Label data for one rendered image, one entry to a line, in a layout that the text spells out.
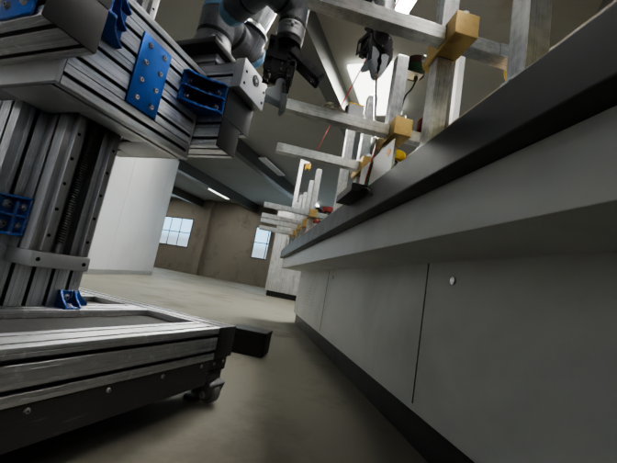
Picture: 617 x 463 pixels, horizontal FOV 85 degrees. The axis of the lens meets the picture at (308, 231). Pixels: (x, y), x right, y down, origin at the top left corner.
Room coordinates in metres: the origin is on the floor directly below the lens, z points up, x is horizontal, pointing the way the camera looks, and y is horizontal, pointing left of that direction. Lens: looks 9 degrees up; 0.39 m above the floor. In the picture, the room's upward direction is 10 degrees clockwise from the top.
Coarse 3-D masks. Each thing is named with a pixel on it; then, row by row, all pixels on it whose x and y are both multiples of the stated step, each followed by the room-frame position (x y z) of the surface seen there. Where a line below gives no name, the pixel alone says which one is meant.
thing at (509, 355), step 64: (576, 256) 0.54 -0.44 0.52; (320, 320) 2.27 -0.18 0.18; (384, 320) 1.27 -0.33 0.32; (448, 320) 0.87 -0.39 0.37; (512, 320) 0.67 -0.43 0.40; (576, 320) 0.54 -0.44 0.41; (384, 384) 1.20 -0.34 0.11; (448, 384) 0.85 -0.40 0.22; (512, 384) 0.65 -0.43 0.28; (576, 384) 0.53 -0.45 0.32; (448, 448) 0.86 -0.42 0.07; (512, 448) 0.64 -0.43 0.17; (576, 448) 0.53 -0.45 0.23
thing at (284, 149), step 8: (280, 144) 1.06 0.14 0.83; (288, 144) 1.06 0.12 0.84; (280, 152) 1.08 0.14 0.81; (288, 152) 1.07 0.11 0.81; (296, 152) 1.07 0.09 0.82; (304, 152) 1.07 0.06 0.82; (312, 152) 1.08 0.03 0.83; (320, 152) 1.08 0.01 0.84; (312, 160) 1.09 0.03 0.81; (320, 160) 1.08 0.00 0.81; (328, 160) 1.09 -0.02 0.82; (336, 160) 1.09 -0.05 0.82; (344, 160) 1.09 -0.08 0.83; (352, 160) 1.10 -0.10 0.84; (344, 168) 1.12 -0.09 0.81; (352, 168) 1.10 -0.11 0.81
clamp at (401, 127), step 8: (392, 120) 0.84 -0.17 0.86; (400, 120) 0.82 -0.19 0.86; (408, 120) 0.83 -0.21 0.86; (392, 128) 0.83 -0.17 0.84; (400, 128) 0.82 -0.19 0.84; (408, 128) 0.83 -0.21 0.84; (392, 136) 0.84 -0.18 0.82; (400, 136) 0.83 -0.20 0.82; (408, 136) 0.83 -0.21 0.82; (384, 144) 0.90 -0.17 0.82; (400, 144) 0.88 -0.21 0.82
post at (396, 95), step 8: (400, 56) 0.89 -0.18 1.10; (400, 64) 0.89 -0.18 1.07; (408, 64) 0.90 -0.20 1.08; (392, 72) 0.92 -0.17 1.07; (400, 72) 0.90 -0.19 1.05; (392, 80) 0.91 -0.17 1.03; (400, 80) 0.90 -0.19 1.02; (392, 88) 0.90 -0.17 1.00; (400, 88) 0.90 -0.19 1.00; (392, 96) 0.89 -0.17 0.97; (400, 96) 0.90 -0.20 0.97; (392, 104) 0.89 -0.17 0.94; (400, 104) 0.90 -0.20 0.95; (392, 112) 0.89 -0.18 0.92; (400, 112) 0.90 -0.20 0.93; (392, 160) 0.90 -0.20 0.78
